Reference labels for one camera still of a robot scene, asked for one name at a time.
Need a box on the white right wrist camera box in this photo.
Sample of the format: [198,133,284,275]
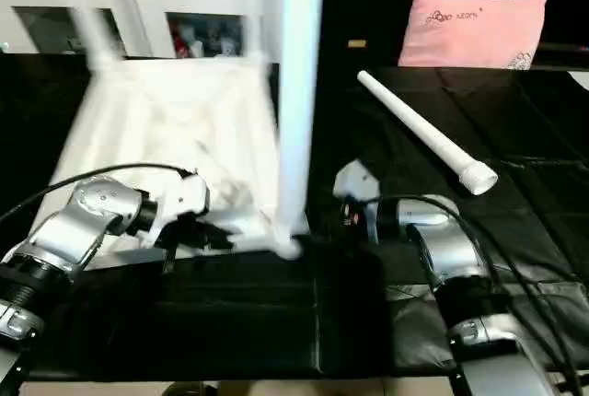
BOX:
[331,160,380,200]

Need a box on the black work mat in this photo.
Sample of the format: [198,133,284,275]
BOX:
[0,51,589,383]

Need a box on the pink printed pillow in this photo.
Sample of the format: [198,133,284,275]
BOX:
[398,0,549,71]

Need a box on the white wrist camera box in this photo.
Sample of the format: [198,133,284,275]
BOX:
[147,175,211,231]
[331,160,380,200]

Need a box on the black sofa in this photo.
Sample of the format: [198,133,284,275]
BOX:
[318,0,589,70]

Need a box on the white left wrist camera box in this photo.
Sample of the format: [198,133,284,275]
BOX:
[147,175,211,231]

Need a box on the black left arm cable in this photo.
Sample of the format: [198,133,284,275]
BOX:
[0,164,199,224]

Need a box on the white glass-door cabinet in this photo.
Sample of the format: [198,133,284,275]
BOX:
[0,0,284,61]

